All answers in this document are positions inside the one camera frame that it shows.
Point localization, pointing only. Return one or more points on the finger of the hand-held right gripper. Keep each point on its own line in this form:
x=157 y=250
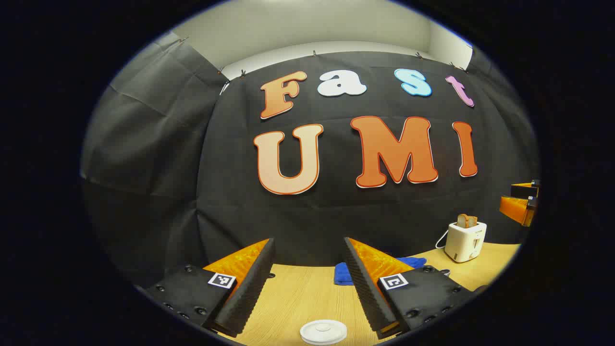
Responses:
x=516 y=207
x=526 y=190

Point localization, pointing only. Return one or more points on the toast bread slice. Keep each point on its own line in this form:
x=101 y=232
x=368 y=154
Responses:
x=466 y=221

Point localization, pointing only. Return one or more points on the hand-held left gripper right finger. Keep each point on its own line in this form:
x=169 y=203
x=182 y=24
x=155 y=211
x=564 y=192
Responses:
x=365 y=288

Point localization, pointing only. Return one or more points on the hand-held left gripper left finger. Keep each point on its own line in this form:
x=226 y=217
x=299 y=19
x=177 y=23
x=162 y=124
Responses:
x=250 y=288

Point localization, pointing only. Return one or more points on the white teacup lid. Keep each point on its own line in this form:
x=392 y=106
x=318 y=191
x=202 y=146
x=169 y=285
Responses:
x=323 y=332

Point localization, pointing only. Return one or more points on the blue towel cloth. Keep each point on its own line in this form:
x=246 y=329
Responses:
x=342 y=275

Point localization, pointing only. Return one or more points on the white toaster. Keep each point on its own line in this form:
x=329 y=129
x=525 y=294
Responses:
x=463 y=245

